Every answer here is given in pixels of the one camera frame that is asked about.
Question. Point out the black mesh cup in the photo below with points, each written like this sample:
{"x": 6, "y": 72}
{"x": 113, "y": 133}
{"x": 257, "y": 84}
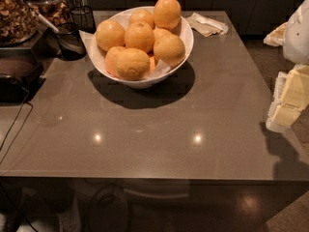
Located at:
{"x": 84, "y": 18}

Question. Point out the white ceramic bowl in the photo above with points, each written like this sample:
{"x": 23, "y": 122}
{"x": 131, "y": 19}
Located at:
{"x": 183, "y": 30}

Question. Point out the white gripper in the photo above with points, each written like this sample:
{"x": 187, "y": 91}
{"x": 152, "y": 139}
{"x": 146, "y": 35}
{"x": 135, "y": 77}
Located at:
{"x": 297, "y": 33}

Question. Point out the crumpled paper napkins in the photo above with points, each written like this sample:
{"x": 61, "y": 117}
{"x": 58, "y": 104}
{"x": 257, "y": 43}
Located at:
{"x": 207, "y": 26}

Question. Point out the front bumpy orange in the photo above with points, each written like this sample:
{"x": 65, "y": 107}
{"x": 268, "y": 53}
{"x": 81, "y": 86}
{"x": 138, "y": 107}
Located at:
{"x": 132, "y": 64}

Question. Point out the white scoop handle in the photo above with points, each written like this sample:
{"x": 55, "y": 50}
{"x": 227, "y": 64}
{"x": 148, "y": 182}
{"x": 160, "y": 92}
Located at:
{"x": 45, "y": 21}

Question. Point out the black appliance on left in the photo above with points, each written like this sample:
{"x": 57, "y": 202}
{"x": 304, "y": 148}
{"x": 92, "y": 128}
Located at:
{"x": 20, "y": 76}

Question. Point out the white paper bowl liner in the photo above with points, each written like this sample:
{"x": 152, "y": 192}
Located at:
{"x": 97, "y": 55}

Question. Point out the glass jar of nuts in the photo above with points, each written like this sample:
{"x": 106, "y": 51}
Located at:
{"x": 17, "y": 23}

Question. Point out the small hidden orange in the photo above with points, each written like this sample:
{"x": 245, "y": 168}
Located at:
{"x": 158, "y": 32}

